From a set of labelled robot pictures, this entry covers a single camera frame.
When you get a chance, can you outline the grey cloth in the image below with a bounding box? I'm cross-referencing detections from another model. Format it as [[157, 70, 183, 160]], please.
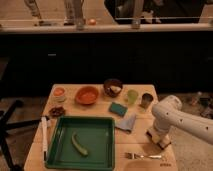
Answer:
[[115, 114, 137, 133]]

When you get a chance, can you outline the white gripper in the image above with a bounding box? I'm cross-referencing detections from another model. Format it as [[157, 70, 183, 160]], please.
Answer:
[[146, 127, 171, 149]]

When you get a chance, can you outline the teal eraser sponge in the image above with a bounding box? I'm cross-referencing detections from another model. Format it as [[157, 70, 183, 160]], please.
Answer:
[[109, 102, 127, 117]]

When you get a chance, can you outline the orange bowl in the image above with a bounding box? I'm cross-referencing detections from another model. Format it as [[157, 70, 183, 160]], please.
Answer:
[[75, 86, 99, 105]]

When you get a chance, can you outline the green plastic tray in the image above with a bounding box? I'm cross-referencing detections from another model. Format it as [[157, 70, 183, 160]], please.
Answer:
[[45, 116, 115, 171]]

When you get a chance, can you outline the dark grey cup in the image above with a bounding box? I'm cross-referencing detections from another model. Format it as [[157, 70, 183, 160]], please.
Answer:
[[140, 93, 153, 109]]

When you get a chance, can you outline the green plastic cup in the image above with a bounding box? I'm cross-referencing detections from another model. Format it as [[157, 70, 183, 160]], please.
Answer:
[[127, 90, 138, 105]]

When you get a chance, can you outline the small dark brown dish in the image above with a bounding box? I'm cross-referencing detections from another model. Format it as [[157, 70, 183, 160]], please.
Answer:
[[49, 106, 66, 117]]

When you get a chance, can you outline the black chair base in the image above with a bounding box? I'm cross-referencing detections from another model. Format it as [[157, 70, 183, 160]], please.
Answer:
[[0, 100, 40, 171]]

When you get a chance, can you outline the green cucumber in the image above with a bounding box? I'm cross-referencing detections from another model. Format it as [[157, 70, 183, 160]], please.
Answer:
[[71, 132, 89, 157]]

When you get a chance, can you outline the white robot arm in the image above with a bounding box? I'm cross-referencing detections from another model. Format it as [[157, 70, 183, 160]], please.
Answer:
[[147, 95, 213, 149]]

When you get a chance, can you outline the dark brown bowl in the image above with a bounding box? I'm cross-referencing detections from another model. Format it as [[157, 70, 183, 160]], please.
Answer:
[[103, 79, 123, 98]]

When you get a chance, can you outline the small cup with orange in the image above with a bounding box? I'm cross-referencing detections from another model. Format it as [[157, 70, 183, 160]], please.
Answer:
[[53, 87, 66, 102]]

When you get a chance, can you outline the white handled knife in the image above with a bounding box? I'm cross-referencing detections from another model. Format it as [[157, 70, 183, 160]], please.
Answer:
[[41, 116, 48, 161]]

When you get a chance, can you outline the silver fork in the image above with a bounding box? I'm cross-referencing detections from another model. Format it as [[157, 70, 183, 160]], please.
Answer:
[[124, 152, 162, 159]]

